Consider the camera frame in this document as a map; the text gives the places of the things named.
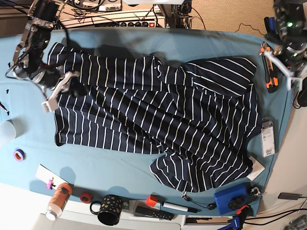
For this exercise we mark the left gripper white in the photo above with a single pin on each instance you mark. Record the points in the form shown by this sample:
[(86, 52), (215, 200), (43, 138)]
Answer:
[(270, 53)]

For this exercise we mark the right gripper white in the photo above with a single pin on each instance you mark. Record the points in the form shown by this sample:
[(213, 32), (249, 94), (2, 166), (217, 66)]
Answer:
[(76, 89)]

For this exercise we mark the navy white striped t-shirt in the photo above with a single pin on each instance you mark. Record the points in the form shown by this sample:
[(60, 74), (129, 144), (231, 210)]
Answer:
[(199, 116)]

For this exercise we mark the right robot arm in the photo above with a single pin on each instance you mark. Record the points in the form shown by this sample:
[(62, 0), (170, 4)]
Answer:
[(27, 63)]

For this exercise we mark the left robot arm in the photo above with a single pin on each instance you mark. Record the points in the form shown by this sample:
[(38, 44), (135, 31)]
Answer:
[(290, 35)]

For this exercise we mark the orange black utility knife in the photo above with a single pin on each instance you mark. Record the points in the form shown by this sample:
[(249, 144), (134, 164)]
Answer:
[(270, 70)]

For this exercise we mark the black computer mouse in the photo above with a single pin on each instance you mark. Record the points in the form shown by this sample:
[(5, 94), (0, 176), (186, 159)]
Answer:
[(302, 96)]

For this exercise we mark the clear plastic blister pack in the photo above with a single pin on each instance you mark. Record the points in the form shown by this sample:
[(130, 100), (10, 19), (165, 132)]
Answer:
[(267, 137)]

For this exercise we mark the translucent white cup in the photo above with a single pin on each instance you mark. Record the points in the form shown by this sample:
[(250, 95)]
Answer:
[(7, 133)]

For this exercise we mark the purple tape roll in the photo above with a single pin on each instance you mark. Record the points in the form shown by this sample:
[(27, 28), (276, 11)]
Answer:
[(19, 155)]

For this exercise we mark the white paper sheet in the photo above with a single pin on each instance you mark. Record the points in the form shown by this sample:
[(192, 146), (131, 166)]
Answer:
[(43, 174)]

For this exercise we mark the black power strip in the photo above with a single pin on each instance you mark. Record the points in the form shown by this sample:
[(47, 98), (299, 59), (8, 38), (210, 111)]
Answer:
[(131, 24)]

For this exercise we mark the red tape roll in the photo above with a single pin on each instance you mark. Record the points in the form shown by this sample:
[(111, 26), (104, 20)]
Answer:
[(86, 198)]

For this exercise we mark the orange bottle white cap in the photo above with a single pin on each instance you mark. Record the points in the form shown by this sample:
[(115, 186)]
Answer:
[(58, 201)]

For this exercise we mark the white square paper packet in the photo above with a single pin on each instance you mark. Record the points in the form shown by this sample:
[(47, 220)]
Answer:
[(257, 169)]

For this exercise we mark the black mug gold pattern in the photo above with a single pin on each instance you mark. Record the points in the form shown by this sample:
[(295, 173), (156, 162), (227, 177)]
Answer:
[(109, 211)]

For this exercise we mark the orange red cube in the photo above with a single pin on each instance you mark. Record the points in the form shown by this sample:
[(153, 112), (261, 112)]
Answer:
[(151, 200)]

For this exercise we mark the black remote control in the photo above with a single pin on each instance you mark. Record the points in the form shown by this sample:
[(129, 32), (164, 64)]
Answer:
[(154, 213)]

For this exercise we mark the silver carabiner keyring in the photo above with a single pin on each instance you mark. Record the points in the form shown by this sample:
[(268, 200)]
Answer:
[(256, 192)]

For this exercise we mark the black power adapter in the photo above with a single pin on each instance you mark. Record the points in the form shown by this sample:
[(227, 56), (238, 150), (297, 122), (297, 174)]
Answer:
[(289, 196)]

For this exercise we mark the blue plastic box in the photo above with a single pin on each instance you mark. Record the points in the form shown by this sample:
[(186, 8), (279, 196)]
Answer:
[(223, 197)]

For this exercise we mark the black knob on box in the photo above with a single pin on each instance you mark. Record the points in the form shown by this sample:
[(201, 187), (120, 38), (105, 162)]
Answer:
[(236, 203)]

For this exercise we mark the white black marker pen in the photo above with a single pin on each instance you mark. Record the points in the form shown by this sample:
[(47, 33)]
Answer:
[(179, 207)]

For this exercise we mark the blue orange clamp bottom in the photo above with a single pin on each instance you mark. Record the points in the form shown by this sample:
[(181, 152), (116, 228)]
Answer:
[(237, 222)]

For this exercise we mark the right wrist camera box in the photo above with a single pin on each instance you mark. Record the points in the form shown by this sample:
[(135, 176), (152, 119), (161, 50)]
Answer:
[(50, 105)]

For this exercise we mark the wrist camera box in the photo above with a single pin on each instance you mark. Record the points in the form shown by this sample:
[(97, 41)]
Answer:
[(50, 105), (294, 82)]

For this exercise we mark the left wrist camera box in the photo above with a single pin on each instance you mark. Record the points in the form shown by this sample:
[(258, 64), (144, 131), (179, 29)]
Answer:
[(294, 82)]

